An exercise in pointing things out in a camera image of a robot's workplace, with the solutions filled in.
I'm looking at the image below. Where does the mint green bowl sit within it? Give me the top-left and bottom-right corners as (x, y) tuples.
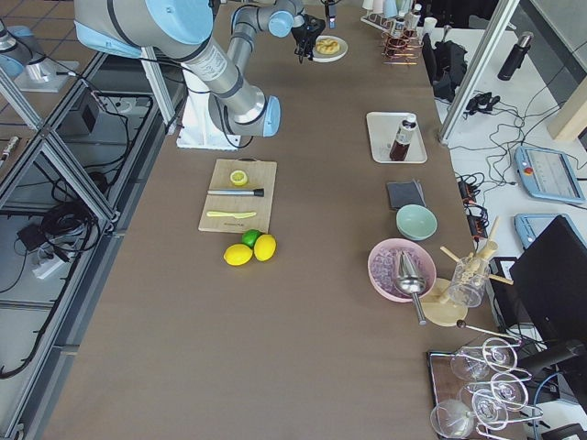
(396, 204), (437, 241)

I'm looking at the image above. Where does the grey folded cloth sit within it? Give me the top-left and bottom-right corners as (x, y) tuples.
(386, 180), (426, 210)

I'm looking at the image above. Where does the yellow lemon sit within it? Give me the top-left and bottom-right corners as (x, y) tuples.
(253, 234), (277, 261)
(223, 243), (253, 267)

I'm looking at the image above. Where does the wooden cup tree stand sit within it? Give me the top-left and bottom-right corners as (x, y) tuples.
(422, 216), (514, 326)

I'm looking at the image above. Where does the dark tea bottle on tray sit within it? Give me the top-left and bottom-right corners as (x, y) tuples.
(389, 114), (417, 161)

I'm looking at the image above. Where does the twisted glazed donut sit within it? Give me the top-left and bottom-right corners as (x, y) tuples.
(316, 38), (340, 55)

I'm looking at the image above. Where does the green lime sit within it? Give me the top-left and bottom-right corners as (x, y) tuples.
(241, 229), (263, 248)

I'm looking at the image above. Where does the copper wire bottle rack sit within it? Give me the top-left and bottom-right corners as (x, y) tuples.
(382, 29), (422, 66)

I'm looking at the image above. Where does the white rabbit tray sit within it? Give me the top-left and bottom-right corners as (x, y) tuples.
(366, 112), (427, 164)

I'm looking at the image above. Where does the half lemon slice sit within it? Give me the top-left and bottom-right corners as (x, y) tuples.
(229, 170), (249, 187)

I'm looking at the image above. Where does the tea bottle in rack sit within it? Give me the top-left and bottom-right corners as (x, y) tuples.
(390, 16), (405, 39)

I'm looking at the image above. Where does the pink bowl with ice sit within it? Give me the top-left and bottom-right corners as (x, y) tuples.
(368, 238), (437, 303)

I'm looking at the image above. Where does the blue teach pendant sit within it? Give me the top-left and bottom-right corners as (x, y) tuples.
(515, 146), (586, 204)
(514, 213), (578, 250)

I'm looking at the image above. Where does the steel ice scoop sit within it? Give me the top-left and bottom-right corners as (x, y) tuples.
(393, 250), (426, 325)

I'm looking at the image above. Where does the yellow plastic knife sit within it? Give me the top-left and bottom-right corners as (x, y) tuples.
(205, 211), (257, 219)

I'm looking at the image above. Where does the black monitor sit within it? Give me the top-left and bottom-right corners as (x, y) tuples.
(511, 215), (586, 342)

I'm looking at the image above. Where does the wine glass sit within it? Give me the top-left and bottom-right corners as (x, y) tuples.
(450, 337), (517, 381)
(458, 373), (528, 411)
(471, 390), (509, 430)
(430, 399), (475, 439)

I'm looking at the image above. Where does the steel muddler black tip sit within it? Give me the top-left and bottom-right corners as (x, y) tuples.
(207, 188), (265, 197)

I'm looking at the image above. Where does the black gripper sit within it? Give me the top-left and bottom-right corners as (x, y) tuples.
(293, 14), (323, 64)

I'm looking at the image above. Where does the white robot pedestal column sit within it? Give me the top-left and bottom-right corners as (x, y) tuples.
(177, 64), (240, 151)

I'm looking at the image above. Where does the white round plate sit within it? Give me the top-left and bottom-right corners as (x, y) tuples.
(313, 36), (348, 63)

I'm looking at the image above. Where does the black thermos bottle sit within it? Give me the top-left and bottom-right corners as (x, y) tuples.
(497, 31), (534, 81)

